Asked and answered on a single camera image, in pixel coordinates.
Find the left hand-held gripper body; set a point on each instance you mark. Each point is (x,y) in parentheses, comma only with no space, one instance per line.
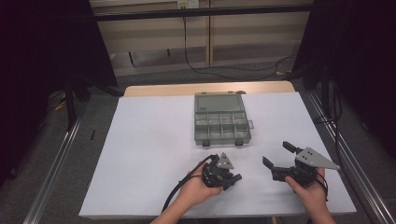
(218,174)

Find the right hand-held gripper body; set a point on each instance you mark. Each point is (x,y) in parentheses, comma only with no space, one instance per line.
(308,161)

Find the grey translucent compartment box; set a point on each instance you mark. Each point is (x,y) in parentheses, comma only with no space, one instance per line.
(218,124)

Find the person's left hand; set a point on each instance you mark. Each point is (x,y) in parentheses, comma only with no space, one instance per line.
(193,189)

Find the person's right hand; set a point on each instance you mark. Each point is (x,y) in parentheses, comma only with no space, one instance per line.
(313,196)

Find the white table sheet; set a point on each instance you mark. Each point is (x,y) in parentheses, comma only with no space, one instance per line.
(149,155)

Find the round brown table grommet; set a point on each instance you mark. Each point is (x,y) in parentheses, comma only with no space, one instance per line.
(241,92)

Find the wooden table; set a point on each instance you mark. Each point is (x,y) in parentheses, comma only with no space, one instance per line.
(174,88)

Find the black curtain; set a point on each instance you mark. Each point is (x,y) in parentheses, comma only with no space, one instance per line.
(358,62)
(37,62)

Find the small black stick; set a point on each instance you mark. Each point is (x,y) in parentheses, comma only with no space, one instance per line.
(92,134)

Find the black horizontal bar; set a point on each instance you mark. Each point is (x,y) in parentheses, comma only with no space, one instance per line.
(202,13)

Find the metal floor rail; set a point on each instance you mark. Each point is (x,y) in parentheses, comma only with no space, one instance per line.
(53,171)
(351,155)

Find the black stand post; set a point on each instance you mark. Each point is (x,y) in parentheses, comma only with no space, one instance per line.
(70,105)

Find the white wall socket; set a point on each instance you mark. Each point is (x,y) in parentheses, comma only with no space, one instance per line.
(188,3)

